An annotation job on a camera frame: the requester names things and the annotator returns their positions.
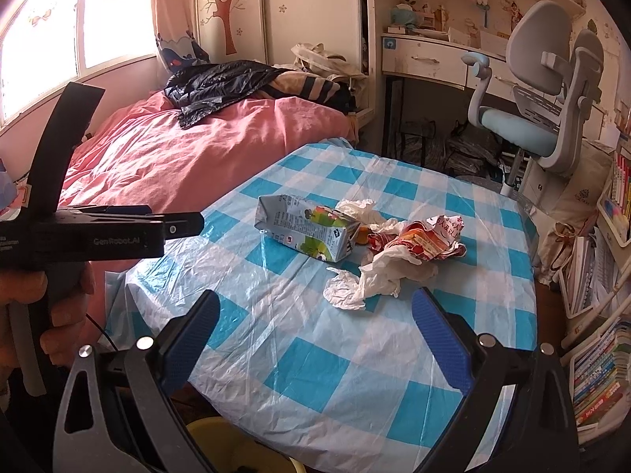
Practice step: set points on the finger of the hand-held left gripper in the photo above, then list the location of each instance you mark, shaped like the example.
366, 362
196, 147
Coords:
182, 224

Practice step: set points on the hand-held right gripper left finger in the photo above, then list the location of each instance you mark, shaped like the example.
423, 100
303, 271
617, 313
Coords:
190, 345

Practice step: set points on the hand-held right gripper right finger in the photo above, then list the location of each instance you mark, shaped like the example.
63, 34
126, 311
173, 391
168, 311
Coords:
441, 340

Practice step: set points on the large white tissue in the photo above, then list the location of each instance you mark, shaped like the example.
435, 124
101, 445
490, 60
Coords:
389, 268

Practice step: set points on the red orange wrapper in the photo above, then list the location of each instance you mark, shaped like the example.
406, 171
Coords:
419, 241

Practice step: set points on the yellow plastic bin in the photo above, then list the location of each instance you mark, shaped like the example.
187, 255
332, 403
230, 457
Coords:
222, 443

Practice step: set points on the small white tissue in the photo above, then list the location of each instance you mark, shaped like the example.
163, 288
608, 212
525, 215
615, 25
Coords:
342, 290

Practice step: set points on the crushed milk carton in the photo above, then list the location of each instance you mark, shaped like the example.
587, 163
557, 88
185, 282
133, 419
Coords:
305, 229

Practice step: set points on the person's left hand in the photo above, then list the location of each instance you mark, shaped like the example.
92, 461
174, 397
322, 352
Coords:
64, 325

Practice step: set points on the pink blanket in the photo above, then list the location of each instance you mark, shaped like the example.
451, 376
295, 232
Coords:
172, 167

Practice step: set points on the blue white checkered tablecloth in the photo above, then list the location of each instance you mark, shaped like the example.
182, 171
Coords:
296, 354

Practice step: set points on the black puffer jacket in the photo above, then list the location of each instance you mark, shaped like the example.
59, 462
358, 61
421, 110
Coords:
217, 83

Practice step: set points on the stack of colourful books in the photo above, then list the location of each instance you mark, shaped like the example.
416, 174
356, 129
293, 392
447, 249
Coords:
599, 374

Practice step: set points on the black plastic bags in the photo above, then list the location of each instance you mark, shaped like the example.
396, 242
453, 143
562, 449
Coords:
443, 150

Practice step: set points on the tan navy striped blanket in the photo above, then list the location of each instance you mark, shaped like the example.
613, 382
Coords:
315, 88

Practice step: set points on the beige printed canvas bag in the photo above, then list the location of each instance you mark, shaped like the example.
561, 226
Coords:
577, 197

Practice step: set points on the pink printed curtain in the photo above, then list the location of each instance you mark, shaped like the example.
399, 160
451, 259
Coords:
172, 19

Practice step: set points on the white bookshelf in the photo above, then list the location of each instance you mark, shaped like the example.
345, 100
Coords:
611, 217

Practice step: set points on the window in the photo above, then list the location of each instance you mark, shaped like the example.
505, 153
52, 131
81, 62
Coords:
59, 24

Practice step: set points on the beige tote bag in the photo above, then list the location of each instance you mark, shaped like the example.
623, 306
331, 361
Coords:
325, 59

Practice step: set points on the grey blue desk chair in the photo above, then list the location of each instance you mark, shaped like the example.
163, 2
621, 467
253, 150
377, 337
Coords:
532, 128

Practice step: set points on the white wardrobe with tree print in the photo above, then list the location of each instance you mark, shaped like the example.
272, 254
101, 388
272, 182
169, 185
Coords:
296, 10

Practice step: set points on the white desk with hutch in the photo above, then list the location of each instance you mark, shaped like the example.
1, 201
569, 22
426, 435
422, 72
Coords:
424, 56

